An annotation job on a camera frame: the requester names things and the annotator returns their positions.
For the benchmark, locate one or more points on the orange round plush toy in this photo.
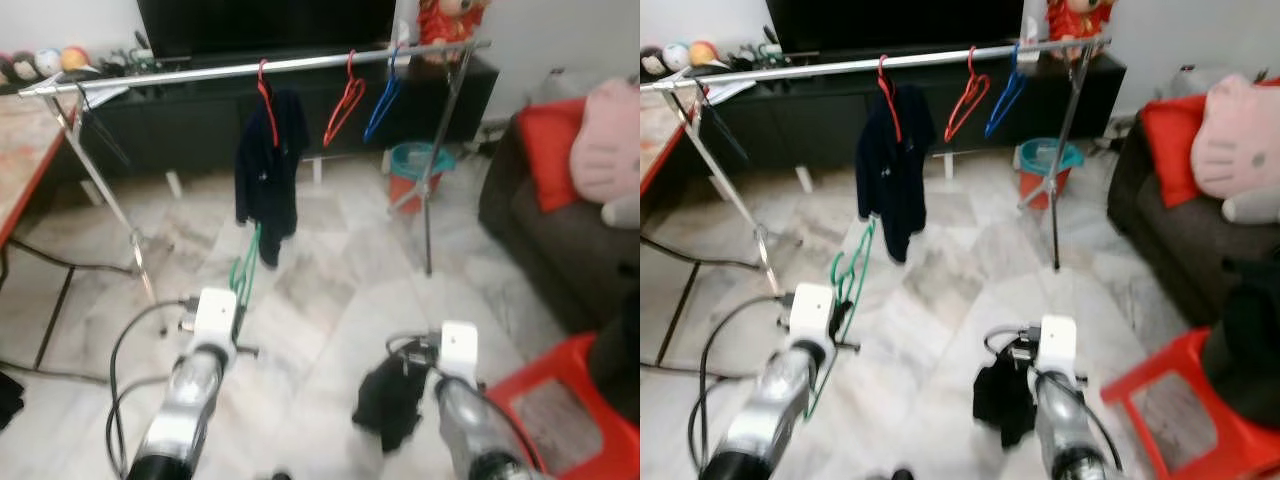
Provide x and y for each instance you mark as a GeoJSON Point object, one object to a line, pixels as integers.
{"type": "Point", "coordinates": [73, 58]}
{"type": "Point", "coordinates": [702, 54]}

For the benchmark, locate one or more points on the red plastic stool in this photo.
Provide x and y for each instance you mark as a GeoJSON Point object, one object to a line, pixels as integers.
{"type": "Point", "coordinates": [1160, 362]}
{"type": "Point", "coordinates": [540, 363]}

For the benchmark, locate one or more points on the orange bucket teal liner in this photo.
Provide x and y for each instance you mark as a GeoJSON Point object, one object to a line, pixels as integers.
{"type": "Point", "coordinates": [1035, 185]}
{"type": "Point", "coordinates": [405, 190]}

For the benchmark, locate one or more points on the pink marble dining table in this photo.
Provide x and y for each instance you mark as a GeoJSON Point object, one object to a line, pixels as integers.
{"type": "Point", "coordinates": [20, 150]}
{"type": "Point", "coordinates": [655, 130]}

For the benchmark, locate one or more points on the blue plastic hanger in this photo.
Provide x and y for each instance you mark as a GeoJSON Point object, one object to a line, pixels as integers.
{"type": "Point", "coordinates": [385, 100]}
{"type": "Point", "coordinates": [1010, 95]}

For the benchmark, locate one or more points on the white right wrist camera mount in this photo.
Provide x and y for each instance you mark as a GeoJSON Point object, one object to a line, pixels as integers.
{"type": "Point", "coordinates": [459, 345]}
{"type": "Point", "coordinates": [1058, 342]}

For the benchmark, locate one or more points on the white round plush toy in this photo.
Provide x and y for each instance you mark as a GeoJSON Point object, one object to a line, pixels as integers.
{"type": "Point", "coordinates": [48, 62]}
{"type": "Point", "coordinates": [677, 56]}

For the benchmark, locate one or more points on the green plastic hanger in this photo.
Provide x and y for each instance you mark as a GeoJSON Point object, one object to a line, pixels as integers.
{"type": "Point", "coordinates": [838, 268]}
{"type": "Point", "coordinates": [240, 270]}

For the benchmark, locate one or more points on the black t-shirt green print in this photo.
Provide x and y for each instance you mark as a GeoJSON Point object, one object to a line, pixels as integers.
{"type": "Point", "coordinates": [1003, 400]}
{"type": "Point", "coordinates": [390, 400]}

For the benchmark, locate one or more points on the black flat screen television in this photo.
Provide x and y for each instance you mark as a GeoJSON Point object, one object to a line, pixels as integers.
{"type": "Point", "coordinates": [260, 25]}
{"type": "Point", "coordinates": [900, 22]}

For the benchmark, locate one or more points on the navy blue shirt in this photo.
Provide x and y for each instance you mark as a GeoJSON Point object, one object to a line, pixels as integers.
{"type": "Point", "coordinates": [895, 185]}
{"type": "Point", "coordinates": [270, 190]}

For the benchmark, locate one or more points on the black mouse plush toy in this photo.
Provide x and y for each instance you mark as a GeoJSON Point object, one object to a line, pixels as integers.
{"type": "Point", "coordinates": [20, 68]}
{"type": "Point", "coordinates": [652, 62]}

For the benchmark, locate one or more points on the red plastic hanger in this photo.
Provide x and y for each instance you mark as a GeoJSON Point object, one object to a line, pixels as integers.
{"type": "Point", "coordinates": [888, 95]}
{"type": "Point", "coordinates": [351, 70]}
{"type": "Point", "coordinates": [266, 100]}
{"type": "Point", "coordinates": [972, 65]}

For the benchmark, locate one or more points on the black cloth bundle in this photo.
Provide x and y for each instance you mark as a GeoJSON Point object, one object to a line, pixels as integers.
{"type": "Point", "coordinates": [10, 400]}

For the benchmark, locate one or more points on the dark metal chair frame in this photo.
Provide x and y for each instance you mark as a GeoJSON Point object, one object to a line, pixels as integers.
{"type": "Point", "coordinates": [700, 262]}
{"type": "Point", "coordinates": [54, 320]}

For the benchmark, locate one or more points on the black garment pile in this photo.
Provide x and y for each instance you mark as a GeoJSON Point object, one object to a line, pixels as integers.
{"type": "Point", "coordinates": [1245, 350]}
{"type": "Point", "coordinates": [620, 350]}

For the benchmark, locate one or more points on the pink cat face pillow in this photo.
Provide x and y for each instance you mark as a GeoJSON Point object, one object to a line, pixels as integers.
{"type": "Point", "coordinates": [610, 140]}
{"type": "Point", "coordinates": [1240, 135]}

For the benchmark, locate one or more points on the silver metal clothes rack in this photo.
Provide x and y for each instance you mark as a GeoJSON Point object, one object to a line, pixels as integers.
{"type": "Point", "coordinates": [820, 67]}
{"type": "Point", "coordinates": [200, 72]}

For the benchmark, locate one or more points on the red cushion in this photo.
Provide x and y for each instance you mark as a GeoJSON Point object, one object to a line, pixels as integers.
{"type": "Point", "coordinates": [550, 150]}
{"type": "Point", "coordinates": [1170, 150]}

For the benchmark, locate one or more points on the red laughing buddha statue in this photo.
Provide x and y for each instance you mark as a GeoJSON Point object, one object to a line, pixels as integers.
{"type": "Point", "coordinates": [1080, 20]}
{"type": "Point", "coordinates": [450, 25]}

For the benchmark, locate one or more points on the dark grey fabric sofa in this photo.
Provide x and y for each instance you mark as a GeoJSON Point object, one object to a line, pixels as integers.
{"type": "Point", "coordinates": [560, 250]}
{"type": "Point", "coordinates": [1180, 250]}

